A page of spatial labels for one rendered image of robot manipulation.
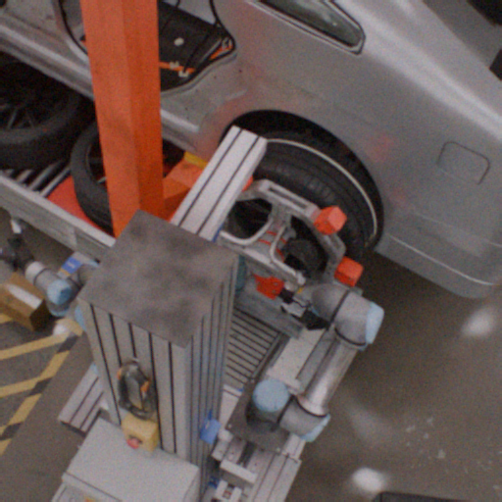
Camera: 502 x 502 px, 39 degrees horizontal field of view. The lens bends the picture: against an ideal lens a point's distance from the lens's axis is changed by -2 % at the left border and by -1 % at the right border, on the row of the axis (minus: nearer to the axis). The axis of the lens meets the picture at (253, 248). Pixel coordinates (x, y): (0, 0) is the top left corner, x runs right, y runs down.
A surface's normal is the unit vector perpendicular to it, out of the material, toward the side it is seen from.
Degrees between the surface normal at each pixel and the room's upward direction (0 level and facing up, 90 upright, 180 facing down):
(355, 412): 0
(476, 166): 90
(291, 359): 0
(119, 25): 90
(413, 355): 0
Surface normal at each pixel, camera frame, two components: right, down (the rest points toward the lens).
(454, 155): -0.51, 0.71
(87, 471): 0.08, -0.53
